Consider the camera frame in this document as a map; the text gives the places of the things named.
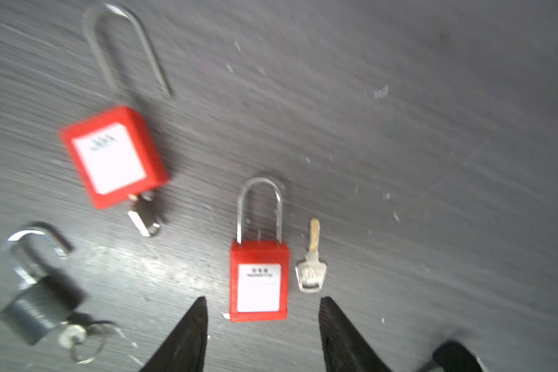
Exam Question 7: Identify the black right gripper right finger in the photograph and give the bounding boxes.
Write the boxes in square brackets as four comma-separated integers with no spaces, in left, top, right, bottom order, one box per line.
[319,297,392,372]

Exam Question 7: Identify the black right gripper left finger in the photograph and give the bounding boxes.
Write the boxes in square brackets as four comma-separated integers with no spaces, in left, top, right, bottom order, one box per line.
[140,296,209,372]

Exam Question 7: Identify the silver brass key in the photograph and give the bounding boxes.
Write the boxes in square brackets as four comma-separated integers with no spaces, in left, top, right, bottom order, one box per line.
[295,218,327,294]

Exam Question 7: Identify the red padlock long shackle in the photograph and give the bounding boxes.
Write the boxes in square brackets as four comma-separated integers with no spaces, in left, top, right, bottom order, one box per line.
[229,177,290,322]

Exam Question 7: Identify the red padlock with key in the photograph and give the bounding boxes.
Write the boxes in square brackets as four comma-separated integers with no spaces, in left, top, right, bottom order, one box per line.
[60,2,171,237]

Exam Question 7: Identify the small black padlock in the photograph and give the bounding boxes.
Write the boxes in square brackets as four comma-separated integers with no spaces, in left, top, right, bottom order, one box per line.
[0,222,109,365]

